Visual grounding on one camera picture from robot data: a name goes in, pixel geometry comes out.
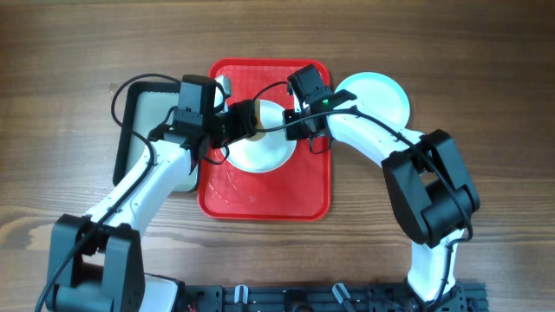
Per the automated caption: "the green yellow sponge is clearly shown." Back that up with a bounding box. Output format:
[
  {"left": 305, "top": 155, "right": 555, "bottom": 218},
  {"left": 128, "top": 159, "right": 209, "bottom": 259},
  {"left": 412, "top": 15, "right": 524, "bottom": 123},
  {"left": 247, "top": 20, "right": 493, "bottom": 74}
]
[{"left": 248, "top": 100, "right": 265, "bottom": 142}]

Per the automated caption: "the teal plate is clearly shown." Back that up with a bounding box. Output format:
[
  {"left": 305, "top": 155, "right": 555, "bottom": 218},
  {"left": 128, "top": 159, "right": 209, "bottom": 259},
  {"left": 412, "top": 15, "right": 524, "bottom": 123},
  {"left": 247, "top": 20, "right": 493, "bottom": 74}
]
[{"left": 336, "top": 72, "right": 411, "bottom": 127}]

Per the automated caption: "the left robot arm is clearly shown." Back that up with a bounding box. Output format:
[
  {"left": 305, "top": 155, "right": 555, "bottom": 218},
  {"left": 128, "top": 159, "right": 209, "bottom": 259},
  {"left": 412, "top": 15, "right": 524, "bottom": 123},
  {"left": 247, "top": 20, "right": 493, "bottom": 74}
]
[{"left": 36, "top": 100, "right": 261, "bottom": 311}]

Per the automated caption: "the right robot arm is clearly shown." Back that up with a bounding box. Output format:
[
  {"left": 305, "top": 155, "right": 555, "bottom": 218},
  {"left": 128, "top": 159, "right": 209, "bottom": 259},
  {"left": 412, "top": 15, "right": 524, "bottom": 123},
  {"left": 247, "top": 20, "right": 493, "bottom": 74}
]
[{"left": 282, "top": 92, "right": 480, "bottom": 311}]

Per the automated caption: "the black tray with water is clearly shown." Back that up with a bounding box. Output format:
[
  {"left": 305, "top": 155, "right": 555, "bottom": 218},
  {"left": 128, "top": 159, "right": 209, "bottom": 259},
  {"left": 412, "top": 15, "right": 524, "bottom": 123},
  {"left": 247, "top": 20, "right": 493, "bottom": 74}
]
[{"left": 113, "top": 81, "right": 180, "bottom": 185}]

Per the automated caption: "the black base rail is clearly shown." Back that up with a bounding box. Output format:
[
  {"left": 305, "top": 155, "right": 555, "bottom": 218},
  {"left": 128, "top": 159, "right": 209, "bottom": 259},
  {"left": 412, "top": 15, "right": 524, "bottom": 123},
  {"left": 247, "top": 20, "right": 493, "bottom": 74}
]
[{"left": 173, "top": 283, "right": 490, "bottom": 312}]

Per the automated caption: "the white round plate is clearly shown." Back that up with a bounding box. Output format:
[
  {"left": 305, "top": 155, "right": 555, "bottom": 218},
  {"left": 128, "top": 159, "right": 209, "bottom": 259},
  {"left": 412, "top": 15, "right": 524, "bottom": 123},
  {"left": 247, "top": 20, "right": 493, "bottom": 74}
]
[{"left": 227, "top": 100, "right": 297, "bottom": 173}]

